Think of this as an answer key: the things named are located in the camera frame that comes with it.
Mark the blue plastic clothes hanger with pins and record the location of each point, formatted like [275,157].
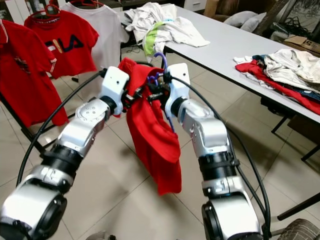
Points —
[163,62]

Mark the plain red shirt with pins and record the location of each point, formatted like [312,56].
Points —
[152,145]

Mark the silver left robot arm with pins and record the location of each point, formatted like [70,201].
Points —
[70,150]

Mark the red plastic clothes hanger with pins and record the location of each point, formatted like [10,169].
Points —
[46,13]
[86,3]

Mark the lime green white garment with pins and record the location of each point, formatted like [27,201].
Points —
[150,44]

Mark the white T-shirt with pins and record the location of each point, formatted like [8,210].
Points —
[112,45]

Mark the red FILA T-shirt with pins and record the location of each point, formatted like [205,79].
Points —
[75,62]

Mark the white crumpled garment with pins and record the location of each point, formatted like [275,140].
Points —
[185,31]

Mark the large white table black legs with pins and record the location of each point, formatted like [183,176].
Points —
[230,45]

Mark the red garment under pile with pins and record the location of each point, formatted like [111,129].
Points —
[252,72]

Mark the red polo shirt white trim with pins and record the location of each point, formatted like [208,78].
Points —
[30,85]

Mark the blue jeans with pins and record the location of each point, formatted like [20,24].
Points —
[261,58]

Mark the grey pillow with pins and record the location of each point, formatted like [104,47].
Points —
[255,22]
[240,18]

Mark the grey left robot foot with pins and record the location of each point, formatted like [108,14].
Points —
[102,236]

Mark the dark wicker armchair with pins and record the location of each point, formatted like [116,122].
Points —
[285,12]

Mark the brown cardboard box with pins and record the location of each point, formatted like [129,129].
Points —
[302,44]

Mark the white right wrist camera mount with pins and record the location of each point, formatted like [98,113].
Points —
[177,85]

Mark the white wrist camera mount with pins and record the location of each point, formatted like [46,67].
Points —
[114,87]
[177,85]

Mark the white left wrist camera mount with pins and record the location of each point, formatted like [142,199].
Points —
[114,87]

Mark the metal clothes rack black frame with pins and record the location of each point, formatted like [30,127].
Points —
[30,132]

